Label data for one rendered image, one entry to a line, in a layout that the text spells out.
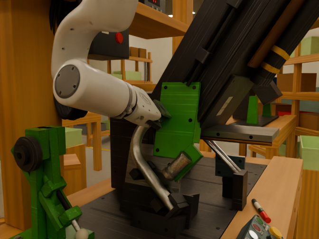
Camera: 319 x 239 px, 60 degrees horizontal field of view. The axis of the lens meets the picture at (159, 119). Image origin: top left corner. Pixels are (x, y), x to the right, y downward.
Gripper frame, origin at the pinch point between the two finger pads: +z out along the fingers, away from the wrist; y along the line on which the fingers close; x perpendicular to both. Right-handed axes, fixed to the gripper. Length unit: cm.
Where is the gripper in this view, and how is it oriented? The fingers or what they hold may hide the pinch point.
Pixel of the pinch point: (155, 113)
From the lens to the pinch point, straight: 75.3
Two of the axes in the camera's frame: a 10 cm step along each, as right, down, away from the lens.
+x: -7.1, 6.5, 2.7
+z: 4.8, 1.6, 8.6
